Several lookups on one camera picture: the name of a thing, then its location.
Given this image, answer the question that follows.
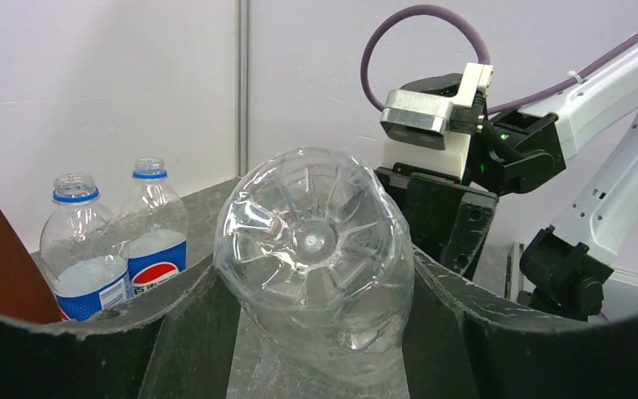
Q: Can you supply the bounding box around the aluminium frame post right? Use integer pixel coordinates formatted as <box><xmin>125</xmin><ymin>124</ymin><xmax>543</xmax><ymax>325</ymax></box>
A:
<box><xmin>236</xmin><ymin>0</ymin><xmax>250</xmax><ymax>177</ymax></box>

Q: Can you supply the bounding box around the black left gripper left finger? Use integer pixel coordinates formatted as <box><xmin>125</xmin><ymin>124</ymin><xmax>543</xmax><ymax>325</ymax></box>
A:
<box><xmin>0</xmin><ymin>259</ymin><xmax>240</xmax><ymax>398</ymax></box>

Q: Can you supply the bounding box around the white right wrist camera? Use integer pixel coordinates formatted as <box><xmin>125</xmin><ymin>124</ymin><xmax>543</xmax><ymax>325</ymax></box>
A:
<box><xmin>380</xmin><ymin>63</ymin><xmax>493</xmax><ymax>181</ymax></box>

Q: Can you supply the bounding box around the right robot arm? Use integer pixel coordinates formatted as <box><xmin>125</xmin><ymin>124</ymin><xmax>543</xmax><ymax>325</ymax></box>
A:
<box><xmin>361</xmin><ymin>5</ymin><xmax>638</xmax><ymax>321</ymax></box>

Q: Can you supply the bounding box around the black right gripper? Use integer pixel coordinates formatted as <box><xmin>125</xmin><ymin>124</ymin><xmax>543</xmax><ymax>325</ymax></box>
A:
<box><xmin>375</xmin><ymin>165</ymin><xmax>499</xmax><ymax>280</ymax></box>

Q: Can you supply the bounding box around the clear unlabelled plastic bottle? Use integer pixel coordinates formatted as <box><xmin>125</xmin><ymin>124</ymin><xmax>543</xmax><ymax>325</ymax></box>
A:
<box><xmin>213</xmin><ymin>146</ymin><xmax>415</xmax><ymax>385</ymax></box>

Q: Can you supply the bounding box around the Pepsi bottle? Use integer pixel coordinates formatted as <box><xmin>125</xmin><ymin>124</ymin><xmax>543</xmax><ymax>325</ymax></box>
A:
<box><xmin>119</xmin><ymin>157</ymin><xmax>189</xmax><ymax>296</ymax></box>
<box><xmin>39</xmin><ymin>173</ymin><xmax>134</xmax><ymax>321</ymax></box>

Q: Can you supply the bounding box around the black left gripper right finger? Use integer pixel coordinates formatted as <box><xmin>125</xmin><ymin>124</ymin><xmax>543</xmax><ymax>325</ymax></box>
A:
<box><xmin>404</xmin><ymin>250</ymin><xmax>638</xmax><ymax>398</ymax></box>

